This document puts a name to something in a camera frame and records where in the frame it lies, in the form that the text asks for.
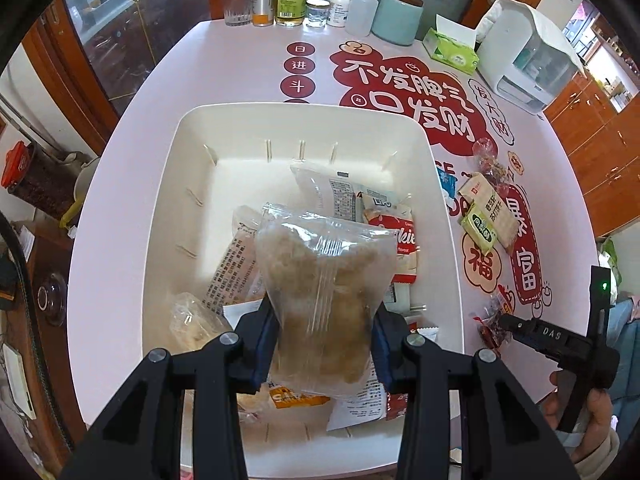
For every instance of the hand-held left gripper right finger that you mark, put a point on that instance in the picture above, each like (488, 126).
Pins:
(382, 360)

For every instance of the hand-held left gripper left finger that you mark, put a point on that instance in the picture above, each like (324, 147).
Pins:
(265, 355)

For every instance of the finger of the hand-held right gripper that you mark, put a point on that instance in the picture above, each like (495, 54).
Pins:
(545, 340)

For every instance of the grey orange snack packet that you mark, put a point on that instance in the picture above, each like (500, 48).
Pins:
(295, 396)

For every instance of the reddish brown snack packet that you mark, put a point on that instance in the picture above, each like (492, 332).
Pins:
(492, 322)

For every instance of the large clear puffed rice bag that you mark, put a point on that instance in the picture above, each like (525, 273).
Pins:
(320, 300)

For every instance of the small clear puffed rice bag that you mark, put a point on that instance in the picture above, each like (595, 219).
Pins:
(192, 320)

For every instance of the white plastic bin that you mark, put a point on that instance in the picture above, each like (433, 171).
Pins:
(165, 240)

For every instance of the person's right forearm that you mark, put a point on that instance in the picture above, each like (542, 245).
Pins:
(595, 460)

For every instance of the person's right hand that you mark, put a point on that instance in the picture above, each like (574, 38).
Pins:
(552, 407)

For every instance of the small red packet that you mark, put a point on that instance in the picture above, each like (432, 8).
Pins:
(397, 406)

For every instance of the white red edged packet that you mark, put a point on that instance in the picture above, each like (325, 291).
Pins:
(424, 330)

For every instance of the light blue cloth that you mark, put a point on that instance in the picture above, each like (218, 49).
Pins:
(626, 320)

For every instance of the clear bread roll packet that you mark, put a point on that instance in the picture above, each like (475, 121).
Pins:
(247, 404)

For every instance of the white packet black text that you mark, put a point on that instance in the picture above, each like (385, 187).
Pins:
(357, 406)

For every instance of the beige packet black text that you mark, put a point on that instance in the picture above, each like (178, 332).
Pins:
(235, 265)

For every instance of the green bag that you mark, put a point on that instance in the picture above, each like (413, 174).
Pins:
(607, 260)

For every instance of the red white cookie packet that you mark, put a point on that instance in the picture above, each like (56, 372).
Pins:
(402, 247)

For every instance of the green snack packet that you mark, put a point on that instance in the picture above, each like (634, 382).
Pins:
(478, 232)

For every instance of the beige seaweed snack packet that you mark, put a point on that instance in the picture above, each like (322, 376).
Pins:
(492, 205)

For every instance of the white packet blue print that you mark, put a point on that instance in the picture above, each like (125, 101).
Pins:
(327, 190)

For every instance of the blue white snack packet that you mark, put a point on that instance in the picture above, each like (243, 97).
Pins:
(446, 181)

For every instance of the clear brown candy packet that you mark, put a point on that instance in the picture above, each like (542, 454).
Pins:
(487, 157)

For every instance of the wooden drawer cabinet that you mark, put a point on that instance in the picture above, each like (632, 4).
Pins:
(600, 130)

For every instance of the clear glass lid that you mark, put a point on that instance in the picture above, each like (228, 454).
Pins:
(50, 296)

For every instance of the pink printed table cover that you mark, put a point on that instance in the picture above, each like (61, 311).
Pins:
(140, 160)

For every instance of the wooden side table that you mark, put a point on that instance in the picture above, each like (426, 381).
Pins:
(37, 260)

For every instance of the white flat device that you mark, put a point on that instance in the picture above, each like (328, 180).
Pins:
(19, 382)

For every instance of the red lid storage jar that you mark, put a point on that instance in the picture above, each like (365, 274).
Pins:
(35, 180)

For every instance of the white countertop appliance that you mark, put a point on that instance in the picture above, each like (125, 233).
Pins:
(520, 45)

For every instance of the green tissue box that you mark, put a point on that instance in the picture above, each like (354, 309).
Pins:
(450, 47)

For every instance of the pale green ceramic canister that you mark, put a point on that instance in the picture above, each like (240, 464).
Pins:
(397, 17)

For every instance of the small glass jar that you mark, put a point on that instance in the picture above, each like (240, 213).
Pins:
(317, 14)

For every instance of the white squeeze wash bottle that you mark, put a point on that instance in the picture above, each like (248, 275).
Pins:
(361, 15)

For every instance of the glass door wooden cabinet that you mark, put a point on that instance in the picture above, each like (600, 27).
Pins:
(125, 35)

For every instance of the metal tin orange label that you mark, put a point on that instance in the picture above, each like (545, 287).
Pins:
(263, 5)

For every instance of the white pill bottle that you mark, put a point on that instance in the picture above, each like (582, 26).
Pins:
(340, 9)

